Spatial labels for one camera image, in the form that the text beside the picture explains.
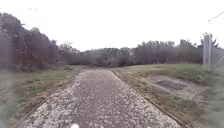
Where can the wood of trees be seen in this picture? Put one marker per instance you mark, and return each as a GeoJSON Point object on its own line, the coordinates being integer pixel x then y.
{"type": "Point", "coordinates": [110, 56]}

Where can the grey gravel path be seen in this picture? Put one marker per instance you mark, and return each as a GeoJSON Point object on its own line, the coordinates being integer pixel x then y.
{"type": "Point", "coordinates": [96, 96]}

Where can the robot's own part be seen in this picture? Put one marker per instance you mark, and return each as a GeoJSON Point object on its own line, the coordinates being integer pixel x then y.
{"type": "Point", "coordinates": [74, 126]}

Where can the grass verge with weeds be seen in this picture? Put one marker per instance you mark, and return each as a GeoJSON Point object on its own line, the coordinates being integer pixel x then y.
{"type": "Point", "coordinates": [30, 83]}

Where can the grey concrete post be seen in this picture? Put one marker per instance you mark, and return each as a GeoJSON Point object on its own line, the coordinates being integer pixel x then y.
{"type": "Point", "coordinates": [207, 49]}

